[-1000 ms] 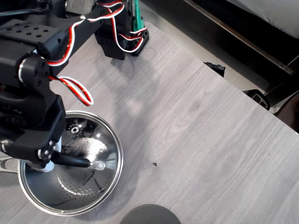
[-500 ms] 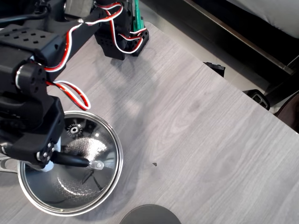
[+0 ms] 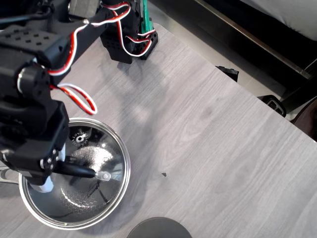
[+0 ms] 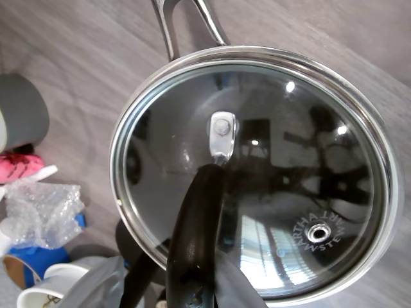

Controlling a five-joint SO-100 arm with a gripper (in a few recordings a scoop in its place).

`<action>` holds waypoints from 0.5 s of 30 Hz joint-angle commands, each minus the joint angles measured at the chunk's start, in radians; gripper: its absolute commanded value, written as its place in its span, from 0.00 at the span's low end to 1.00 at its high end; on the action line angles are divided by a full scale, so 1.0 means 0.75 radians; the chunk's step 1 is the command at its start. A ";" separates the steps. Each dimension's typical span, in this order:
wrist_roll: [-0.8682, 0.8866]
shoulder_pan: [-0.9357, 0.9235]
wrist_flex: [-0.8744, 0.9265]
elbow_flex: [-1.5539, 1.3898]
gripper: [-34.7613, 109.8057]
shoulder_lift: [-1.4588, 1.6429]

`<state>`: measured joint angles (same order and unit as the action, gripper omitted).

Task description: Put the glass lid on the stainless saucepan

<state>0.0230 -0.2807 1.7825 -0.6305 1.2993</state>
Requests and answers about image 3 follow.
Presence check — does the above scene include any glass lid with black handle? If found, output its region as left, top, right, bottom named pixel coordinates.
left=21, top=119, right=129, bottom=225

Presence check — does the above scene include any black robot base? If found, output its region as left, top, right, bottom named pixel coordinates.
left=100, top=22, right=159, bottom=65

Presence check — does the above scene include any black metal pot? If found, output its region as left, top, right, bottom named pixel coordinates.
left=0, top=117, right=131, bottom=231

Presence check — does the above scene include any dark grey round disc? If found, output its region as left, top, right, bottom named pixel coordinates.
left=126, top=217, right=193, bottom=238

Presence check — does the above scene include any green circuit board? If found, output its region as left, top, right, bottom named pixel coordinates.
left=139, top=0, right=157, bottom=36

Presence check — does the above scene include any black table clamp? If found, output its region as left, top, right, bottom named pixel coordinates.
left=214, top=65, right=240, bottom=82
left=257, top=94, right=287, bottom=117

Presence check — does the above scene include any brown round object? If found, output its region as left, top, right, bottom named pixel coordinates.
left=291, top=95, right=317, bottom=143

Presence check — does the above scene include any white cushion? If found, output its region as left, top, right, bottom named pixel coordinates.
left=237, top=0, right=317, bottom=42

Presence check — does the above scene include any red white servo cable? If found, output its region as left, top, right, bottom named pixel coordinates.
left=48, top=1, right=131, bottom=75
left=116, top=18, right=153, bottom=57
left=49, top=83, right=98, bottom=116

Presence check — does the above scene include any black camera cable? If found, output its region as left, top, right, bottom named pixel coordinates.
left=0, top=6, right=54, bottom=25

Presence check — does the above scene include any dark furniture frame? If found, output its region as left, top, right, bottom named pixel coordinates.
left=170, top=0, right=317, bottom=110

